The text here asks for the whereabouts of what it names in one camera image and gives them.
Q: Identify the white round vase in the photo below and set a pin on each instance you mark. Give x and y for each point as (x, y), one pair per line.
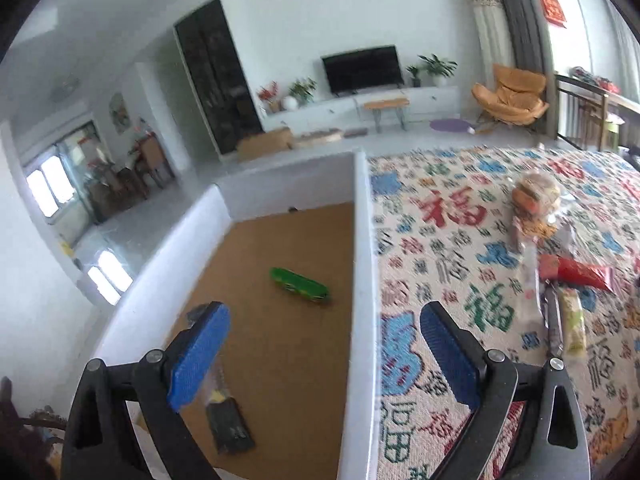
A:
(290, 103)

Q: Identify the small green potted plant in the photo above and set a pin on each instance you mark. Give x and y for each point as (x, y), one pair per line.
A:
(414, 74)

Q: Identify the red wall hanging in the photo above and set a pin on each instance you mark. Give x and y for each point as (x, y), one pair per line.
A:
(551, 6)

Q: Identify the white television cabinet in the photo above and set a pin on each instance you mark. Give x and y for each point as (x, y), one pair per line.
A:
(430, 100)

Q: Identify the cardboard box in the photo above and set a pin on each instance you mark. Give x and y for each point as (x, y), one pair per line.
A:
(265, 144)

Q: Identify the white box with brown bottom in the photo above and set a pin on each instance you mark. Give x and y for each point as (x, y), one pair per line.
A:
(280, 240)

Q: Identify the white standing air conditioner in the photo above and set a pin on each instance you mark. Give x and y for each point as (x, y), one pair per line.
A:
(487, 30)

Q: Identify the red snack packet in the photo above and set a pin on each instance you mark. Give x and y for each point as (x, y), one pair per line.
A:
(575, 271)

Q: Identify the leafy plant in pot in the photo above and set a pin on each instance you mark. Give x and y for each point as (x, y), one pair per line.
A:
(302, 90)

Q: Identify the dark snack bar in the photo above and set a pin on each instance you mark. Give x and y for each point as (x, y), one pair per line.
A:
(552, 325)

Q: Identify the clear packet with orange snack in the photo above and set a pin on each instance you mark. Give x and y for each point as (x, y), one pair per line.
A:
(539, 228)

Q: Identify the wooden stool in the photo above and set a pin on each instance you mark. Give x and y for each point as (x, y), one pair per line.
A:
(385, 104)

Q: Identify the printed blanket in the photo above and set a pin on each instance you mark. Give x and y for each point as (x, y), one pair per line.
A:
(450, 260)

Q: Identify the black television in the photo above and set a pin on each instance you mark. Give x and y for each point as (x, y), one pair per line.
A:
(362, 70)

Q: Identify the orange lounge chair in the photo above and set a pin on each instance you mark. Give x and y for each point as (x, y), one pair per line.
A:
(510, 95)

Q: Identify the purple floor mat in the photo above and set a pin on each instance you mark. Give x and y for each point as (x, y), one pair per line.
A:
(450, 125)

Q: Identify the black snack packet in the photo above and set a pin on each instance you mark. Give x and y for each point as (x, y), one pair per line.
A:
(230, 425)

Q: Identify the brown snack packet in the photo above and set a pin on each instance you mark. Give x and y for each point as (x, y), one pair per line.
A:
(515, 235)

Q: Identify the large green potted plant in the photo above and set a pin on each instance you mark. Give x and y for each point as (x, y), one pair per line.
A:
(439, 67)

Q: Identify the red flower arrangement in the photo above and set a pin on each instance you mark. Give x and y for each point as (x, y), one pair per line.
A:
(267, 95)

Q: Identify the clear bag of bread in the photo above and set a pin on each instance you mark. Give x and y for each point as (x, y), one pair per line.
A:
(535, 191)

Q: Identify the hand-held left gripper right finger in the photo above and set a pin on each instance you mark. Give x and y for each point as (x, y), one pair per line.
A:
(450, 360)

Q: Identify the silver snack packet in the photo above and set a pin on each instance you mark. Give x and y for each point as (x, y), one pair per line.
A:
(565, 239)

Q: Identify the long clear snack packet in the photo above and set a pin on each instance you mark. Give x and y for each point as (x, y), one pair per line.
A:
(530, 285)

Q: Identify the grey curtain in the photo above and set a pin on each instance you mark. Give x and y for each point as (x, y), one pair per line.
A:
(525, 25)

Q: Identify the pale green snack bar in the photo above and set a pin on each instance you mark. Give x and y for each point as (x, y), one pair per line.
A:
(572, 325)

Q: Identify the green snack packet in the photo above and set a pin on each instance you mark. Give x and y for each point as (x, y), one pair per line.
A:
(300, 286)

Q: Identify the dining table with chairs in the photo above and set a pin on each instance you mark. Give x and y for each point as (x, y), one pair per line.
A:
(135, 170)

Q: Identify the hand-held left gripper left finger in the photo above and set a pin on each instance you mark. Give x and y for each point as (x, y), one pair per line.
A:
(200, 355)

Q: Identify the tall black cabinet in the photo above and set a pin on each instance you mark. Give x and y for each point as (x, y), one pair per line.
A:
(215, 80)

